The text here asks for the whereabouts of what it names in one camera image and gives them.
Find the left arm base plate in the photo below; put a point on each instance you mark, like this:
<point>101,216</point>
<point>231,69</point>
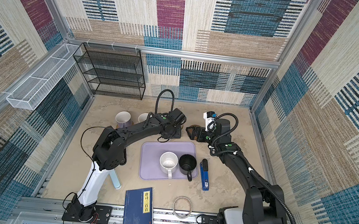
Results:
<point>93,214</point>

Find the white wire mesh basket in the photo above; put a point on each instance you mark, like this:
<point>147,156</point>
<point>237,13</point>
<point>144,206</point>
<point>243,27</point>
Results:
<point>36,87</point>

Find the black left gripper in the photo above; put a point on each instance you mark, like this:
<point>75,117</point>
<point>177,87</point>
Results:
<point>178,135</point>

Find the lilac white mug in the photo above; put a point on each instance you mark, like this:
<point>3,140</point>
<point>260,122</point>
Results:
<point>123,119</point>

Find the light blue small case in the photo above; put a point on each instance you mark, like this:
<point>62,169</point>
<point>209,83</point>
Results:
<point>115,180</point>

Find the lilac plastic tray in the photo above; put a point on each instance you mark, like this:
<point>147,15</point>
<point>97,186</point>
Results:
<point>150,168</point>

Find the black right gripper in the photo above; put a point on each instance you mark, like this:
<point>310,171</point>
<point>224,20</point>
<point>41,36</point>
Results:
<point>201,130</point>

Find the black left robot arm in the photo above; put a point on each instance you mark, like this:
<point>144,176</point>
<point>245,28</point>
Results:
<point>110,151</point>

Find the blue stapler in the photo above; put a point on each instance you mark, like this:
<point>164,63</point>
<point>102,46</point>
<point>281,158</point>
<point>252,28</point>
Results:
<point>204,174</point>

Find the white ceramic mug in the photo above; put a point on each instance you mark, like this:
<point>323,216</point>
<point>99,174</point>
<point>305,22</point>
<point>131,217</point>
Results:
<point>168,163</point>

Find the black ceramic mug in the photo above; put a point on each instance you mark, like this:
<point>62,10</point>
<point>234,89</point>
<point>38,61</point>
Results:
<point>187,164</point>

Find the black wire shelf rack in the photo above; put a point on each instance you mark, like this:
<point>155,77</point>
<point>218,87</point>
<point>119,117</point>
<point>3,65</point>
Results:
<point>109,70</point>

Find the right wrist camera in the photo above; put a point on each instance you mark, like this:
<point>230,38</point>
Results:
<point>209,118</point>

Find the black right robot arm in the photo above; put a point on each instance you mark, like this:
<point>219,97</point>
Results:
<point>264,203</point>

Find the clear tape roll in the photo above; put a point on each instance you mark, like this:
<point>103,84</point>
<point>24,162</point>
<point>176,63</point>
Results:
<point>182,207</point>

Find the dark blue book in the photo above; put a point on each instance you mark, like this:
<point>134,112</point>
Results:
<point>138,207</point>

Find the light blue mug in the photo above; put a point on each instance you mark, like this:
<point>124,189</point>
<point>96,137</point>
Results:
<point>142,117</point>

